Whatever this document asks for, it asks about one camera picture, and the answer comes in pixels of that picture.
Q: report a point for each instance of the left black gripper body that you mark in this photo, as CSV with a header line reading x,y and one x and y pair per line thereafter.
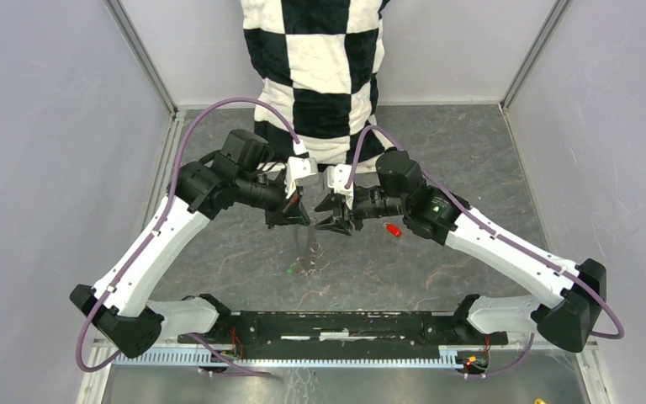
x,y
292,200

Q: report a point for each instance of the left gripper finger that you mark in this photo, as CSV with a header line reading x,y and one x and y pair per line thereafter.
x,y
301,215
282,218

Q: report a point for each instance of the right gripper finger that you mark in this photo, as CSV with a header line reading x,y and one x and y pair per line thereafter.
x,y
335,224
329,203

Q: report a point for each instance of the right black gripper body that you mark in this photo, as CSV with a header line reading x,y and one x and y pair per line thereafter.
x,y
343,213

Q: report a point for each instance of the large metal keyring plate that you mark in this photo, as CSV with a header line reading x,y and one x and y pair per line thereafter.
x,y
307,248

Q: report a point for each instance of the red tag key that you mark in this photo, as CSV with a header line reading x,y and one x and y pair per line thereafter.
x,y
393,229

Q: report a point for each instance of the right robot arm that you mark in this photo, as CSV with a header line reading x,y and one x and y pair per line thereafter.
x,y
564,298

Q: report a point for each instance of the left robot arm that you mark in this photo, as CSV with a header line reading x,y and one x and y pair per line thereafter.
x,y
119,305

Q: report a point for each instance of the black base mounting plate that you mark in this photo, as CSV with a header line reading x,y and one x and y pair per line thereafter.
x,y
346,334

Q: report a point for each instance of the black white checkered blanket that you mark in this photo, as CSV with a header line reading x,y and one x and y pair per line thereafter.
x,y
318,61

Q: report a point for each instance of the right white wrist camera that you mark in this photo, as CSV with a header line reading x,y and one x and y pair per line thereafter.
x,y
339,179

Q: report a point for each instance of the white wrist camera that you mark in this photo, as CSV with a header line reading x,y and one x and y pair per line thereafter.
x,y
339,179
298,168

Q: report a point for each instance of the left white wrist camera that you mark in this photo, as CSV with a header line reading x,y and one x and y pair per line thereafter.
x,y
298,168

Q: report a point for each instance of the grey slotted cable duct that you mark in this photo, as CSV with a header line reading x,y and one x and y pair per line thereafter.
x,y
445,359

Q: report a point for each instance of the aluminium frame rail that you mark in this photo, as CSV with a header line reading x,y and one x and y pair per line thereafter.
x,y
568,330

